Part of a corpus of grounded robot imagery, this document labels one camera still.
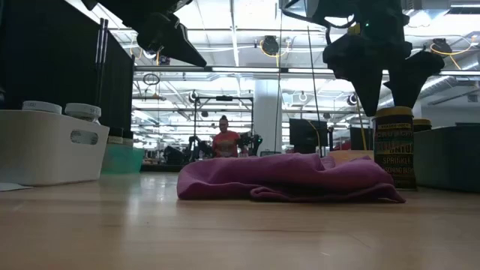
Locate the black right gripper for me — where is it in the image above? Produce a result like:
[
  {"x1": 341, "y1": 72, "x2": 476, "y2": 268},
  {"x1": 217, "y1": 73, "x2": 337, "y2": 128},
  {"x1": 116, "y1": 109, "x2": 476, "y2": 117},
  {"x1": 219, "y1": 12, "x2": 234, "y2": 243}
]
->
[{"x1": 313, "y1": 0, "x2": 446, "y2": 118}]

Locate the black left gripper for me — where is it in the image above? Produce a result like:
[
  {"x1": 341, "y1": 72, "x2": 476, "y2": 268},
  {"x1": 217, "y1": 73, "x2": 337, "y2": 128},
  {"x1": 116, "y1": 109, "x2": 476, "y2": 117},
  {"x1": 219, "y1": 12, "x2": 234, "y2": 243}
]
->
[{"x1": 81, "y1": 0, "x2": 209, "y2": 69}]

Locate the yellow-lidded dark spice jar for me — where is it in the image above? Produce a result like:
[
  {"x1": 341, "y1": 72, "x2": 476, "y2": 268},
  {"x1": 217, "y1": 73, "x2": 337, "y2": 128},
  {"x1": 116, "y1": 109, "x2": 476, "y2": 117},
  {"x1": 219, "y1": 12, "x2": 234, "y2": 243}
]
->
[
  {"x1": 412, "y1": 118, "x2": 433, "y2": 133},
  {"x1": 373, "y1": 106, "x2": 418, "y2": 191}
]

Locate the white-lidded glass spice jar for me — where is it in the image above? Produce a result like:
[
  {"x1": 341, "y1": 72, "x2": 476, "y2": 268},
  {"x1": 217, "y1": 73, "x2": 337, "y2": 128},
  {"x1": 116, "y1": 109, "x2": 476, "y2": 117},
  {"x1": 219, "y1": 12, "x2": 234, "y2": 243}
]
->
[
  {"x1": 64, "y1": 103, "x2": 103, "y2": 125},
  {"x1": 21, "y1": 100, "x2": 63, "y2": 116}
]

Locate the orange plastic bin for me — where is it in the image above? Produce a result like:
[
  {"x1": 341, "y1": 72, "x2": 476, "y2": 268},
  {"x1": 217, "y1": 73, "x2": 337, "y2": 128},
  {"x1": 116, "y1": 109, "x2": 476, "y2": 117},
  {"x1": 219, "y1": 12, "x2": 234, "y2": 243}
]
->
[{"x1": 328, "y1": 149, "x2": 375, "y2": 166}]

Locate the black monitor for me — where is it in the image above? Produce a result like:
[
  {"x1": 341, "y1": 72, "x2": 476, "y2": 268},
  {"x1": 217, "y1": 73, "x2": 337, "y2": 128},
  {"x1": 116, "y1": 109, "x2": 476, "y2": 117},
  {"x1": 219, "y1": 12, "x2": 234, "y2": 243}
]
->
[{"x1": 288, "y1": 118, "x2": 330, "y2": 155}]

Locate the blue plastic bin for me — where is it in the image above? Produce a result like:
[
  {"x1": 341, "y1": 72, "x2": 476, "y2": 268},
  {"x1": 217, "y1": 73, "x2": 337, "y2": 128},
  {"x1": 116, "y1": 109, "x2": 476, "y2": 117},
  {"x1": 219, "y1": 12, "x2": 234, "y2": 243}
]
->
[{"x1": 412, "y1": 122, "x2": 480, "y2": 194}]

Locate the person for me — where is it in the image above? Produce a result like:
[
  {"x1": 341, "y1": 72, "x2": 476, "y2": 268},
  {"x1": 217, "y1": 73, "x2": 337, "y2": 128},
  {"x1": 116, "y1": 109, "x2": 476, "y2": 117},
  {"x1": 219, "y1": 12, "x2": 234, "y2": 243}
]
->
[{"x1": 211, "y1": 115, "x2": 242, "y2": 158}]

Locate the white building pillar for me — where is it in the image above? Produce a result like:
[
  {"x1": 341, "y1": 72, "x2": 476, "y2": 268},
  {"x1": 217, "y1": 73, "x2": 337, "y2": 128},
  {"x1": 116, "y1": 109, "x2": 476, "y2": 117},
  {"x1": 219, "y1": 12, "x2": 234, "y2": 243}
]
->
[{"x1": 253, "y1": 79, "x2": 283, "y2": 155}]

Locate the mint green plastic bin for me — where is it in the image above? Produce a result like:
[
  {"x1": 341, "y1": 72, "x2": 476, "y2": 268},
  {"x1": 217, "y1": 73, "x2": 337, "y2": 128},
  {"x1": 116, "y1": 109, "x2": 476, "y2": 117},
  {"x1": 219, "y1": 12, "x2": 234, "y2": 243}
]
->
[{"x1": 100, "y1": 144, "x2": 146, "y2": 175}]

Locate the black curtain partition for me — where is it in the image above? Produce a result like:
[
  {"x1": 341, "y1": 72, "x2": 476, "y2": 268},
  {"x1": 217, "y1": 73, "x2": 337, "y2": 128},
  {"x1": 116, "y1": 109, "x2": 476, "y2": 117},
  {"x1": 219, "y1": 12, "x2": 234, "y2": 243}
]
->
[{"x1": 0, "y1": 0, "x2": 136, "y2": 151}]

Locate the purple cloth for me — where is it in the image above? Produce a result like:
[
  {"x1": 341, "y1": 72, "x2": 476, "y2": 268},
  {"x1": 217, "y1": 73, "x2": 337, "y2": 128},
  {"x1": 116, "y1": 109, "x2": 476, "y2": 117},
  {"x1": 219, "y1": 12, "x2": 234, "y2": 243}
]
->
[{"x1": 175, "y1": 152, "x2": 407, "y2": 205}]

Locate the white plastic bin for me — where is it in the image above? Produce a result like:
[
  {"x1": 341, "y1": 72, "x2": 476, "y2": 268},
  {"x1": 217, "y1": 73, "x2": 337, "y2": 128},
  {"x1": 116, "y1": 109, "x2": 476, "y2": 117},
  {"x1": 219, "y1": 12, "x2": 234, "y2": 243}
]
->
[{"x1": 0, "y1": 109, "x2": 110, "y2": 188}]

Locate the yellow hanging cable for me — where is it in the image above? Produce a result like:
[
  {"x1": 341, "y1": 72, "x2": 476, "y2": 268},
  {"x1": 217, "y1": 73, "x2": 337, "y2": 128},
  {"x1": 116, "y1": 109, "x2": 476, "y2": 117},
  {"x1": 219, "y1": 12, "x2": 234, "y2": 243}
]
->
[{"x1": 355, "y1": 99, "x2": 369, "y2": 152}]

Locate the black ceiling cable reel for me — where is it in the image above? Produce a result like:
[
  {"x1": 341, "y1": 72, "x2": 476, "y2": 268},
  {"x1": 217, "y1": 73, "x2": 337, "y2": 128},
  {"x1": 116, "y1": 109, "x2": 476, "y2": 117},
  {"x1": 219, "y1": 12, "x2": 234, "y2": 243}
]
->
[
  {"x1": 430, "y1": 37, "x2": 454, "y2": 56},
  {"x1": 260, "y1": 34, "x2": 281, "y2": 56}
]

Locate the black metal frame stand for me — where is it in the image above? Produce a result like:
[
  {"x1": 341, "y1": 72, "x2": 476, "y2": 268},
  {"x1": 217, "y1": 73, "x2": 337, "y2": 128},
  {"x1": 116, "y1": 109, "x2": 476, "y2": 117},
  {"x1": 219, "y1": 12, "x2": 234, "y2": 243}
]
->
[{"x1": 191, "y1": 95, "x2": 255, "y2": 158}]

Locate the thin black hanging cable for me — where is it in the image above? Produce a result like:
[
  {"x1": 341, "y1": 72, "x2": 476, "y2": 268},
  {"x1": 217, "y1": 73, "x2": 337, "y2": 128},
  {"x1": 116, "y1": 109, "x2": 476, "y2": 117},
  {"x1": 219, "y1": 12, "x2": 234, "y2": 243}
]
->
[{"x1": 306, "y1": 25, "x2": 324, "y2": 158}]

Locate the black aluminium table frame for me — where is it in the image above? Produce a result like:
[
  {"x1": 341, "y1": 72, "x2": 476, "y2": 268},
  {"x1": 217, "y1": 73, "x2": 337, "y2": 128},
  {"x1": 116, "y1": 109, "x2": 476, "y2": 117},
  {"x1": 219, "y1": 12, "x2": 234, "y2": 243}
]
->
[{"x1": 139, "y1": 163, "x2": 185, "y2": 174}]

